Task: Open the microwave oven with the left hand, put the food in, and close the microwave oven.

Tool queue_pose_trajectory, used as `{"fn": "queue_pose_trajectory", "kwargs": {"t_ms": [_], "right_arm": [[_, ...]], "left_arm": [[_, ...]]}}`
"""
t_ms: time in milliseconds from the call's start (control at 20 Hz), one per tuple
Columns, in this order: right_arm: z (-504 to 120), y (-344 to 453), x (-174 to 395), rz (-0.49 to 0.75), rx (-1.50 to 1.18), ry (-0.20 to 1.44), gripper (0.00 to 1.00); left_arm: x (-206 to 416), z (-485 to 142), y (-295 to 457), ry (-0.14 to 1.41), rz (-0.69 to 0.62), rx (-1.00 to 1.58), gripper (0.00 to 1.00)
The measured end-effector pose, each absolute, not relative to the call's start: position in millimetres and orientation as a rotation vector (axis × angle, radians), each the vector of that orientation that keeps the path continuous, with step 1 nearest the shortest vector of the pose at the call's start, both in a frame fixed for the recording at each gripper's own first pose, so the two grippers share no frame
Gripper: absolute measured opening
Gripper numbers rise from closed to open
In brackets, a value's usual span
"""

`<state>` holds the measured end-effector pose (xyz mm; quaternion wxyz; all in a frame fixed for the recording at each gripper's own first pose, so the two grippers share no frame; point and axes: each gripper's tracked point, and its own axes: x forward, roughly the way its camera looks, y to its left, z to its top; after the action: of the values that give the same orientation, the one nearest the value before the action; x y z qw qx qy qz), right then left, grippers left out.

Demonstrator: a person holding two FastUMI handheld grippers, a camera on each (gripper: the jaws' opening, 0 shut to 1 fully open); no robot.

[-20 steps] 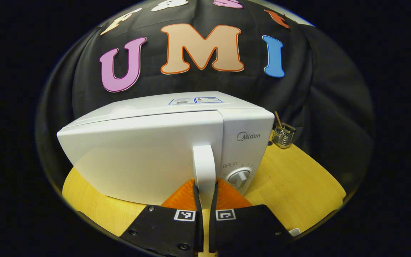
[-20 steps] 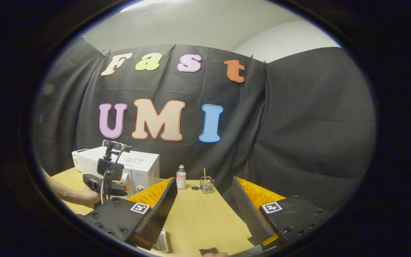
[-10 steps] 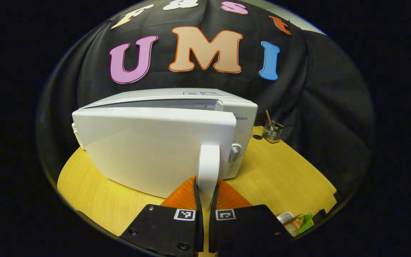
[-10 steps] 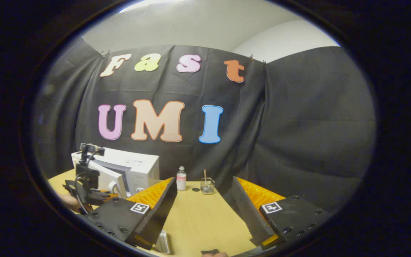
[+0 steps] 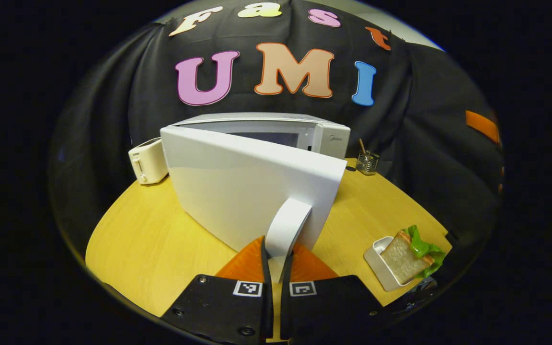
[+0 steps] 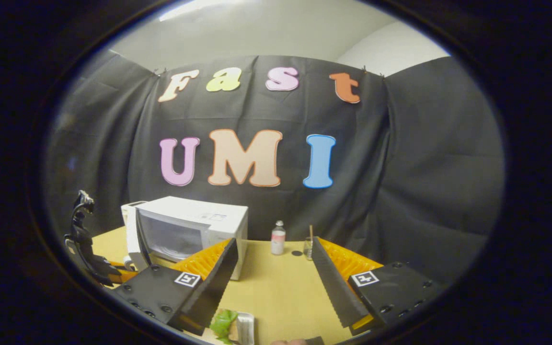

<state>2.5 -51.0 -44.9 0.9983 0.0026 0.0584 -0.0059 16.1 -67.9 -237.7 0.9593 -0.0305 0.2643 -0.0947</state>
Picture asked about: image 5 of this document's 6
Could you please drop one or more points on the wooden stick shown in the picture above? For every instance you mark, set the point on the wooden stick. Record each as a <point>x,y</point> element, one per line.
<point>362,146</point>

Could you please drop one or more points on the black backdrop cloth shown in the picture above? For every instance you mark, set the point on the black backdrop cloth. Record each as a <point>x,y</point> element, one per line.
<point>400,120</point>

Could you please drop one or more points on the white toaster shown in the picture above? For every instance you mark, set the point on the white toaster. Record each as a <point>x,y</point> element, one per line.
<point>149,160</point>

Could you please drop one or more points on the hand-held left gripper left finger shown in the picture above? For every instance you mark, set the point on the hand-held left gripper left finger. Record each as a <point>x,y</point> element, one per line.
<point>267,297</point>

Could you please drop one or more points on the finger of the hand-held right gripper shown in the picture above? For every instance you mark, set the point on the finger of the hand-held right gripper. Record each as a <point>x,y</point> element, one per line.
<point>482,125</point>

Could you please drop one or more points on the toast lettuce sandwich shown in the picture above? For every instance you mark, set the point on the toast lettuce sandwich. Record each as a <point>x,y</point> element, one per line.
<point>403,258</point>

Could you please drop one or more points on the white plastic tray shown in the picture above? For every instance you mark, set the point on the white plastic tray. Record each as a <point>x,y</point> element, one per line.
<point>381,275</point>

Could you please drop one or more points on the white microwave oven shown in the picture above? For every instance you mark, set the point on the white microwave oven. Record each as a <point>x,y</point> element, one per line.
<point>237,182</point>

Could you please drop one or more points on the clear glass holder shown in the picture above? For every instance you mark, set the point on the clear glass holder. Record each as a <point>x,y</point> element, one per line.
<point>368,164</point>

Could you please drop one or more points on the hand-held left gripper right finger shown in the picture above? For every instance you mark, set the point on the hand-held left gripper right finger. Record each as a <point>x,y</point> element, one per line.
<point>285,306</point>

